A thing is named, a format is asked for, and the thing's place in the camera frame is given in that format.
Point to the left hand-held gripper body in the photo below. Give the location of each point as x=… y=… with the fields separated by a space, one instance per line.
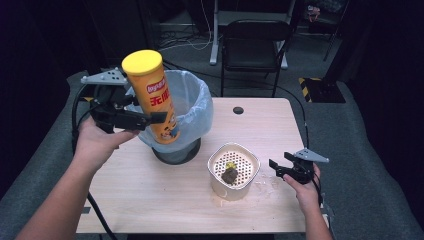
x=110 y=116

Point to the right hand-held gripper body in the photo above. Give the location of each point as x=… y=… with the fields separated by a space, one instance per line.
x=301 y=171

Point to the yellow chip can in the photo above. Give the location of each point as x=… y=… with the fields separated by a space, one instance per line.
x=153 y=86

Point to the trash bin with blue liner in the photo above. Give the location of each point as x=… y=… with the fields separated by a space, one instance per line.
x=196 y=110

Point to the dark grey trash bin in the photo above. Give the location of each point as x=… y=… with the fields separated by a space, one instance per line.
x=178 y=157

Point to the brown tea bag yellow tag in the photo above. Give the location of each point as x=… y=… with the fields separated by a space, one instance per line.
x=230 y=175

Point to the beige strainer container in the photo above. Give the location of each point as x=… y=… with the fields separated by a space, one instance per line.
x=230 y=193

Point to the person's right hand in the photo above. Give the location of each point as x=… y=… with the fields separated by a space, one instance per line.
x=308 y=193

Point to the person's left hand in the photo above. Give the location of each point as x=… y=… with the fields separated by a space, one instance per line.
x=96 y=145

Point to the black folding chair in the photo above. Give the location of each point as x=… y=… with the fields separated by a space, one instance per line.
x=255 y=50

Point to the pile of assorted items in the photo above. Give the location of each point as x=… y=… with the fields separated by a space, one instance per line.
x=315 y=11

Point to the white desk frame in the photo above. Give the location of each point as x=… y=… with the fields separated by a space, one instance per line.
x=213 y=40

